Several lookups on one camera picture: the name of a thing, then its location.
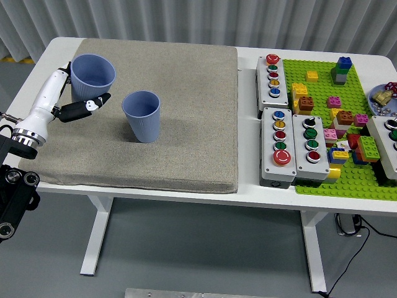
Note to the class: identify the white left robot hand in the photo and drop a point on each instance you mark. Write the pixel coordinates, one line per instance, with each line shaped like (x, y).
(46, 96)

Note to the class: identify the blue ribbed cup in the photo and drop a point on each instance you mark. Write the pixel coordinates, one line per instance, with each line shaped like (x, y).
(93, 69)
(142, 121)

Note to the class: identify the grey-brown mat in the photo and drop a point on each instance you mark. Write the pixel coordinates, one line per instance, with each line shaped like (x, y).
(186, 124)

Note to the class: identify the white table leg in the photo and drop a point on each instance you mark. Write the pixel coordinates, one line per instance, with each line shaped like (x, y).
(314, 254)
(94, 242)

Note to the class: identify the white curtain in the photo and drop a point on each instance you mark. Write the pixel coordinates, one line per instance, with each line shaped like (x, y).
(198, 18)

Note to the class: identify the grey five-button box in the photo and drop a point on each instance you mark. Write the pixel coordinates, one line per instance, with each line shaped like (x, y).
(267, 149)
(280, 96)

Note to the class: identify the yellow brick stack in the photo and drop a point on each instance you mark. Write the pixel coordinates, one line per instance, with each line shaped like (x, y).
(299, 90)

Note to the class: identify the grey button box with selector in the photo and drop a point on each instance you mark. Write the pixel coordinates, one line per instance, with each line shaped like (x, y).
(302, 155)

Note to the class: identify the small yellow brick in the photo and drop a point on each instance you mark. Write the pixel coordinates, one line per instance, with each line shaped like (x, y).
(312, 76)

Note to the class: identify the green brick baseplate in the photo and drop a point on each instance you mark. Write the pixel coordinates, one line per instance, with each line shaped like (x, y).
(322, 93)

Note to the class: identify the pink brick on white brick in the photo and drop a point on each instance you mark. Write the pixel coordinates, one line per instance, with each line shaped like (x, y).
(329, 136)

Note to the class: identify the blue green grey brick tower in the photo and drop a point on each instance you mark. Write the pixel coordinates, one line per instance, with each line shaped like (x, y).
(340, 73)

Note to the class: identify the blue and yellow brick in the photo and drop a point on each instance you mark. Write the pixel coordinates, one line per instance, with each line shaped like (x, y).
(337, 156)

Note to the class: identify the yellow round brick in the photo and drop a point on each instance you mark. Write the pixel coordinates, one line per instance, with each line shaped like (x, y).
(333, 174)

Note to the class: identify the brown brick on white brick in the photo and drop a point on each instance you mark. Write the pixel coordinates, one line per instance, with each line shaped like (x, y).
(344, 118)

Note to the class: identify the red brick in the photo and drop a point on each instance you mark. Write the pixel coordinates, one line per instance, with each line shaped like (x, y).
(353, 141)

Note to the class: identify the grey power adapter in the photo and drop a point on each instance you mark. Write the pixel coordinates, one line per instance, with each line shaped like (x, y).
(345, 225)

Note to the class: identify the green topped brick stack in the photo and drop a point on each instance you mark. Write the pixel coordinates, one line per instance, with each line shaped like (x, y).
(369, 147)

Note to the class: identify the blue plate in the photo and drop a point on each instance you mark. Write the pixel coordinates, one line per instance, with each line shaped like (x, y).
(373, 93)

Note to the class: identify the gold figure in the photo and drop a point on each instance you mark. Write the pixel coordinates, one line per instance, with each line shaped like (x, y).
(382, 97)

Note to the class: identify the white button box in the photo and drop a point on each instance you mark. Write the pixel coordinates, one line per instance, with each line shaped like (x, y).
(383, 139)

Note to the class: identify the black brick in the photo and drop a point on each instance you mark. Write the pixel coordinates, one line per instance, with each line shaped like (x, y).
(382, 177)

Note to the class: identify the red lattice toy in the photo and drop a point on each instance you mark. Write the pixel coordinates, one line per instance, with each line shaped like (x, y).
(393, 87)

